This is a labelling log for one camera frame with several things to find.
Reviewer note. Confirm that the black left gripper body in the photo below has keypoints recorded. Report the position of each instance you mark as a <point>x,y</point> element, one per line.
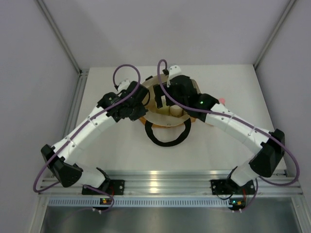
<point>138,110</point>

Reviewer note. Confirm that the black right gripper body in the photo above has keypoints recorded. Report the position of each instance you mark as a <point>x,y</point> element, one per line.
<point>160,92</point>

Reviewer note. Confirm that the tan canvas tote bag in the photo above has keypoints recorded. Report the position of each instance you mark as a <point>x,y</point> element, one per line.
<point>154,120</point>

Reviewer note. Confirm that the orange bottle pink cap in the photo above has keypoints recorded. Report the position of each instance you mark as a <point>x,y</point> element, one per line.
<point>221,100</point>

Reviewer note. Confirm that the green pump bottle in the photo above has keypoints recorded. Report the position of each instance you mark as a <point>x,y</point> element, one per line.
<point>164,110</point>

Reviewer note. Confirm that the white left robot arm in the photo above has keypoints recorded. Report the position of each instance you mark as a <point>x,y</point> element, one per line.
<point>110,109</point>

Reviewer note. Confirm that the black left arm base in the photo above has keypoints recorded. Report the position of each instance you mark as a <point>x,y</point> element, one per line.
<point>112,187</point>

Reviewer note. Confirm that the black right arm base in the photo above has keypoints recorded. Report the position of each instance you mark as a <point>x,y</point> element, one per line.
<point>228,187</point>

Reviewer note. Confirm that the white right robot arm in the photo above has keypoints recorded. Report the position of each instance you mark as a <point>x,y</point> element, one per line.
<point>267,146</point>

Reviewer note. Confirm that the cream cylindrical bottle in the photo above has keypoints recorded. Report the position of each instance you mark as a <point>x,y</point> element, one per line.
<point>176,111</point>

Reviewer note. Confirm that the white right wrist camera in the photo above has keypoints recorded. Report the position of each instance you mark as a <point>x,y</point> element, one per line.
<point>174,71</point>

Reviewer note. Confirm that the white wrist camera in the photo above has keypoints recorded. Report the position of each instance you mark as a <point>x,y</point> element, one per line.
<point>123,85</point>
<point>174,71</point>

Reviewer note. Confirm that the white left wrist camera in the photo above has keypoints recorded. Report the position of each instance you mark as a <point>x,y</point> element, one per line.
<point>123,85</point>

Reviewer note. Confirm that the aluminium frame rail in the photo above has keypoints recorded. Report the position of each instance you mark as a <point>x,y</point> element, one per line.
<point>194,183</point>

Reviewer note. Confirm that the perforated cable duct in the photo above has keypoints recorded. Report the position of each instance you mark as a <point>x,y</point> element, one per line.
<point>142,202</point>

